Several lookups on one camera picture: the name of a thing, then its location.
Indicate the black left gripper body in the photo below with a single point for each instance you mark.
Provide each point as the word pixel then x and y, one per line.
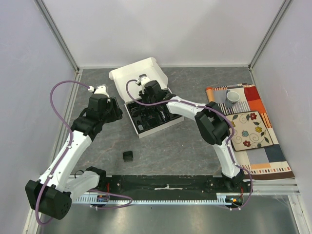
pixel 113 112

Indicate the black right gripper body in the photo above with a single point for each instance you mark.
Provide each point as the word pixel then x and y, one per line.
pixel 151 98

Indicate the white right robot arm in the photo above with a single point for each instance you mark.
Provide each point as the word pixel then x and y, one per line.
pixel 213 126

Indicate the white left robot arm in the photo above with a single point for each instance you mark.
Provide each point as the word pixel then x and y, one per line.
pixel 53 193

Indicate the white box with black tray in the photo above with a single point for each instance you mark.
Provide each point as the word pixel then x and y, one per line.
pixel 146 120

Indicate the black comb guard attachment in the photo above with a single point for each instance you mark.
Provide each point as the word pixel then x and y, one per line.
pixel 128 156

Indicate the white patterned cup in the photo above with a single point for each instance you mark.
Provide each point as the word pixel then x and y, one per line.
pixel 231 98

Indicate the colourful patchwork cloth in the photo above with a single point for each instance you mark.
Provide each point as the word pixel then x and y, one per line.
pixel 254 142

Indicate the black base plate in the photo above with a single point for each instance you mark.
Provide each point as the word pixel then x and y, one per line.
pixel 207 183

